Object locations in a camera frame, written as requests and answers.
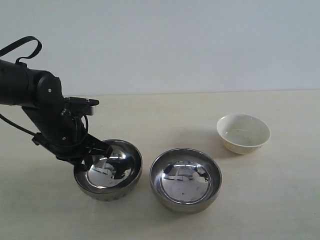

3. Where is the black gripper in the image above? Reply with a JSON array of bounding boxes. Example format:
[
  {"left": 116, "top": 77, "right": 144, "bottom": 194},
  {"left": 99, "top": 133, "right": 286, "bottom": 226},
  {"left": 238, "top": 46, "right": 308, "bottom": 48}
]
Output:
[{"left": 21, "top": 99, "right": 113, "bottom": 172}]

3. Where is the ribbed steel bowl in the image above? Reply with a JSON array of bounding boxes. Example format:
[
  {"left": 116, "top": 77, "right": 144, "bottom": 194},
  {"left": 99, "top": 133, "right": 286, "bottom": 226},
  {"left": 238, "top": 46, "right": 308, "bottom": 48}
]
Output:
[{"left": 73, "top": 139, "right": 143, "bottom": 202}]

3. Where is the smooth steel bowl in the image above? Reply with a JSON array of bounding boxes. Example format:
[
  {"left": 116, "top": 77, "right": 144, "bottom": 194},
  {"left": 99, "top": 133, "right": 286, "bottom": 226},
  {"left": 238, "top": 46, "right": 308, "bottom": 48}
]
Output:
[{"left": 149, "top": 147, "right": 223, "bottom": 215}]

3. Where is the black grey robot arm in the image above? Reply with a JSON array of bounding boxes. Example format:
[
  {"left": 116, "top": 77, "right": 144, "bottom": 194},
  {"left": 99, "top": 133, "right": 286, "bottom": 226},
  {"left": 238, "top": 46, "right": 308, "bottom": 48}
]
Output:
[{"left": 0, "top": 60, "right": 113, "bottom": 170}]

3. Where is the cream ceramic bowl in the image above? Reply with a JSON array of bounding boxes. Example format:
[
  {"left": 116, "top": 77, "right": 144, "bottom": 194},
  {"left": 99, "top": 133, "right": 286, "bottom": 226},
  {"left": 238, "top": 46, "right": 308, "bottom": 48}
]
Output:
[{"left": 216, "top": 113, "right": 271, "bottom": 155}]

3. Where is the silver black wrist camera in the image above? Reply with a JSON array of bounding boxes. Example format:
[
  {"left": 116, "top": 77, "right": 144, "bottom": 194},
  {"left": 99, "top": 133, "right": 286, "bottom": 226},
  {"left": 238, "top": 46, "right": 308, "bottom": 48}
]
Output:
[{"left": 64, "top": 97, "right": 100, "bottom": 116}]

